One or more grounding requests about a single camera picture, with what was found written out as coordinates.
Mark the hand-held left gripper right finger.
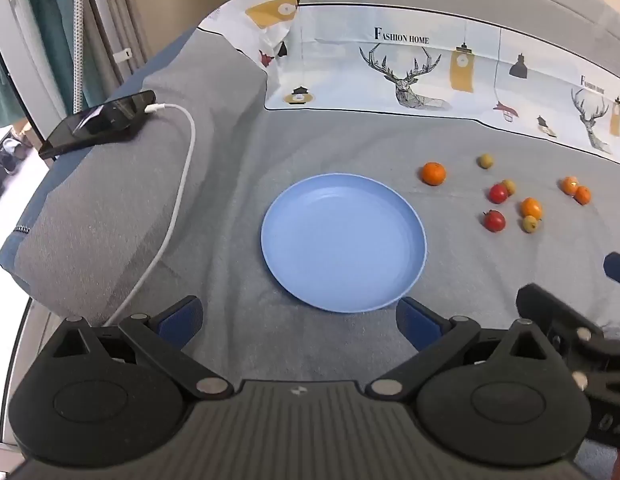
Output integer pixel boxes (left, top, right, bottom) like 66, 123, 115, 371
365, 296, 563, 401

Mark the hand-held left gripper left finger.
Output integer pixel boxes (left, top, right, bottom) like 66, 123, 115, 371
50, 296, 235, 402

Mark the blue plate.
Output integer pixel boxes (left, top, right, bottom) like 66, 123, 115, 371
261, 173, 428, 313

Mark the large orange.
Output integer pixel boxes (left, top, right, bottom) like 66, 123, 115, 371
420, 161, 447, 187

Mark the grey bed cover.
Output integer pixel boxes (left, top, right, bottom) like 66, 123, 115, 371
0, 0, 620, 480

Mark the blue bed sheet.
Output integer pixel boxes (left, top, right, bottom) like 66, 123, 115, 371
0, 170, 56, 286

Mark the black smartphone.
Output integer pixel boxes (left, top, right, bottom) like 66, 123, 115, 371
38, 90, 157, 161

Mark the dark shoe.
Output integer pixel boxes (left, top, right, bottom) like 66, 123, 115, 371
0, 155, 16, 193

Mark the grey shoe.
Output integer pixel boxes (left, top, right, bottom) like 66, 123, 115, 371
0, 127, 36, 161

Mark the printed white bedsheet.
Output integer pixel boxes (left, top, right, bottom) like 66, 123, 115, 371
197, 0, 620, 168

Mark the grey curtain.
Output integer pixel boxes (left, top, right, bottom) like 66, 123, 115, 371
82, 0, 155, 106

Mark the teal curtain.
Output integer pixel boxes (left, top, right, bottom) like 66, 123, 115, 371
0, 0, 86, 128

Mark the white charging cable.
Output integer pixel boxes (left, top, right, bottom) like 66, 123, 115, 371
106, 102, 197, 328

